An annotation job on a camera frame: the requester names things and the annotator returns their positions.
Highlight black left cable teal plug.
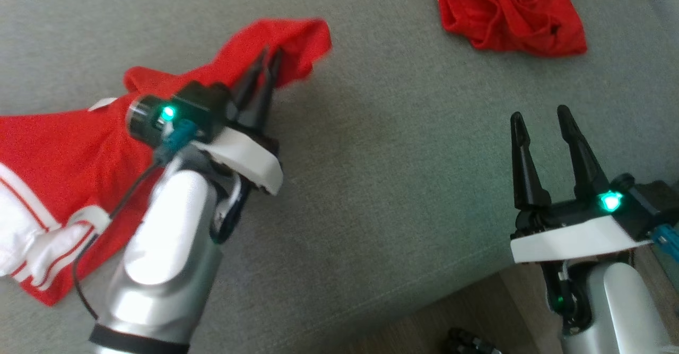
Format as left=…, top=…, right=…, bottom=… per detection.
left=72, top=119, right=198, bottom=320

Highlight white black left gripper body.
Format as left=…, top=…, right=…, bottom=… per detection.
left=191, top=125, right=284, bottom=244

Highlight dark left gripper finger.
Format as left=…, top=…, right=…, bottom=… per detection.
left=249, top=48, right=284, bottom=133
left=232, top=47, right=269, bottom=125

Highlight red jersey with white sleeves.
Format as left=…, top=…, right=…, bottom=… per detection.
left=0, top=19, right=333, bottom=307

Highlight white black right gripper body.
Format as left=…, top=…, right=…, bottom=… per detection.
left=508, top=199, right=653, bottom=265

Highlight black cable teal plug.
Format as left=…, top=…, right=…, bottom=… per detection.
left=650, top=224, right=679, bottom=262
left=72, top=119, right=198, bottom=320

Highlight red shorts with white stripe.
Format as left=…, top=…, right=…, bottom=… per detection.
left=430, top=0, right=588, bottom=57

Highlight black right cable teal plug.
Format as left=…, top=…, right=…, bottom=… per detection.
left=650, top=224, right=679, bottom=262

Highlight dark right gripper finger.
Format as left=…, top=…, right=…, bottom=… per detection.
left=509, top=111, right=552, bottom=212
left=556, top=105, right=611, bottom=205

